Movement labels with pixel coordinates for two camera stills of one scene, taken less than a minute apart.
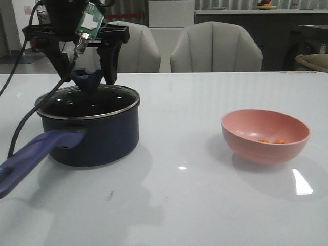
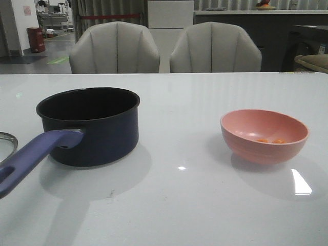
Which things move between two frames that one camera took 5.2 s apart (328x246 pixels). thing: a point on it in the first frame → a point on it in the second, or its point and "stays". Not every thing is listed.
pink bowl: [263, 136] stays
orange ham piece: [263, 140] stays
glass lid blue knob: [86, 99] → [6, 135]
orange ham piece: [279, 141] stays
